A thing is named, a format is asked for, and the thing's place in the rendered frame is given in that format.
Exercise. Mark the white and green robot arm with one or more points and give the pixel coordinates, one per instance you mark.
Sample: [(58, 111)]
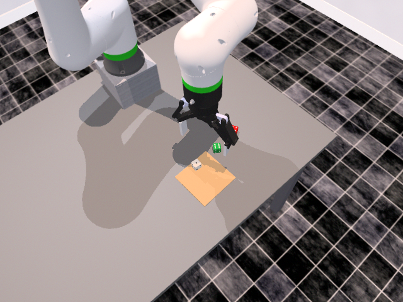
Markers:
[(104, 30)]

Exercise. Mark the green die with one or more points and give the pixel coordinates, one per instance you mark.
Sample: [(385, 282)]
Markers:
[(216, 147)]

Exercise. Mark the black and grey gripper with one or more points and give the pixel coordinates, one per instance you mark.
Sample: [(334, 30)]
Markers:
[(221, 123)]

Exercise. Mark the orange flat mat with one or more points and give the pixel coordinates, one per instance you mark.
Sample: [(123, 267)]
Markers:
[(208, 181)]

